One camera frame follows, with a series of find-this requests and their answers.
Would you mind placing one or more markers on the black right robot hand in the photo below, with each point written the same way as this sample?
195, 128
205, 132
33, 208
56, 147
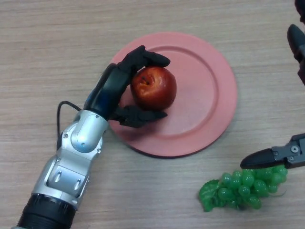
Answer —
293, 152

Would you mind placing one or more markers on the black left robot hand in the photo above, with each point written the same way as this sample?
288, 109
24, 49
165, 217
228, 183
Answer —
109, 88

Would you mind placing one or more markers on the red apple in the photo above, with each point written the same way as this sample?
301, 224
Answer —
155, 89

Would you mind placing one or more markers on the pink round plate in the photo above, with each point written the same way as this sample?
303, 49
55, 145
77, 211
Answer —
200, 102

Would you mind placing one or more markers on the green plastic grape bunch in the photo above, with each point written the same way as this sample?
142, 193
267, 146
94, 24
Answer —
240, 188

